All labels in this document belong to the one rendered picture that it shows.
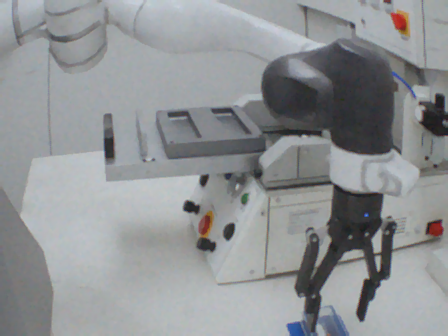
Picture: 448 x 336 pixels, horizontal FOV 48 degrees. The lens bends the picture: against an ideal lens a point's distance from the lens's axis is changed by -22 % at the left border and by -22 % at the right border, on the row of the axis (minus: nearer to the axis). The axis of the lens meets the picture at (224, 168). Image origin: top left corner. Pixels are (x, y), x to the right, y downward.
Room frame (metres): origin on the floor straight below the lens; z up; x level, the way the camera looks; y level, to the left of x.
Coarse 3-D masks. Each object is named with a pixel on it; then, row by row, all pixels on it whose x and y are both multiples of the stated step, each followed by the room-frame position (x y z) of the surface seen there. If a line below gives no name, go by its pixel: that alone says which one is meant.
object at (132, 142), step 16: (128, 128) 1.14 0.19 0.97; (144, 128) 1.01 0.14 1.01; (128, 144) 1.05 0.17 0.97; (144, 144) 0.99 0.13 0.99; (160, 144) 1.04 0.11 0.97; (112, 160) 0.97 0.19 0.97; (128, 160) 0.97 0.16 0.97; (160, 160) 0.97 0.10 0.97; (176, 160) 0.97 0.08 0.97; (192, 160) 0.97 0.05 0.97; (208, 160) 0.98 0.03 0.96; (224, 160) 0.98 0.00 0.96; (240, 160) 0.99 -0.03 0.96; (256, 160) 1.00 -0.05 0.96; (112, 176) 0.94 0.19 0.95; (128, 176) 0.95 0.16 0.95; (144, 176) 0.96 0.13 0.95; (160, 176) 0.96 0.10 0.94; (176, 176) 0.97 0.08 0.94
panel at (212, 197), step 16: (208, 176) 1.20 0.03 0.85; (208, 192) 1.16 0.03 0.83; (224, 192) 1.09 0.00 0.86; (240, 192) 1.02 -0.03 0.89; (256, 192) 0.96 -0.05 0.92; (208, 208) 1.12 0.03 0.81; (224, 208) 1.05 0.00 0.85; (240, 208) 0.99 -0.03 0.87; (192, 224) 1.16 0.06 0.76; (224, 224) 1.02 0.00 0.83; (240, 224) 0.96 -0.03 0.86; (224, 240) 0.98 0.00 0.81; (208, 256) 1.01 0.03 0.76; (224, 256) 0.95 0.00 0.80
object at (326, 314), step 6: (330, 306) 0.76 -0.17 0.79; (324, 312) 0.74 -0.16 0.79; (330, 312) 0.74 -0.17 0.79; (306, 318) 0.73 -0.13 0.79; (318, 318) 0.73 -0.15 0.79; (324, 318) 0.73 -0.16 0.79; (330, 318) 0.72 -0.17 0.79; (336, 318) 0.72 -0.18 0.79; (318, 324) 0.71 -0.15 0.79; (324, 324) 0.71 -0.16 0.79; (330, 324) 0.71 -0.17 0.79; (336, 324) 0.70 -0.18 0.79; (318, 330) 0.69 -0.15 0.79; (324, 330) 0.69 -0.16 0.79; (330, 330) 0.69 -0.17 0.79; (336, 330) 0.68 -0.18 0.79; (342, 330) 0.68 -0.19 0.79
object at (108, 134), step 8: (104, 120) 1.08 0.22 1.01; (112, 120) 1.08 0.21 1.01; (104, 128) 1.03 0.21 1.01; (112, 128) 1.03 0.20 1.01; (104, 136) 0.98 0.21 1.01; (112, 136) 0.98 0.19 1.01; (104, 144) 0.98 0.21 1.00; (112, 144) 0.98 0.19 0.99; (104, 152) 0.98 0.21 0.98; (112, 152) 0.98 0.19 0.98
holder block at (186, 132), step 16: (160, 112) 1.16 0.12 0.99; (176, 112) 1.16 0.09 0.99; (192, 112) 1.15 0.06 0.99; (208, 112) 1.15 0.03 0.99; (224, 112) 1.18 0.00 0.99; (240, 112) 1.15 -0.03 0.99; (160, 128) 1.08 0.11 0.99; (176, 128) 1.10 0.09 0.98; (192, 128) 1.10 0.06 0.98; (208, 128) 1.05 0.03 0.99; (224, 128) 1.10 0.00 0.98; (240, 128) 1.10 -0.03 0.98; (256, 128) 1.05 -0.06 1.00; (176, 144) 0.98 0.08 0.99; (192, 144) 0.98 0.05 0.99; (208, 144) 0.99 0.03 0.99; (224, 144) 0.99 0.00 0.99; (240, 144) 1.00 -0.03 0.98; (256, 144) 1.01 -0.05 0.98
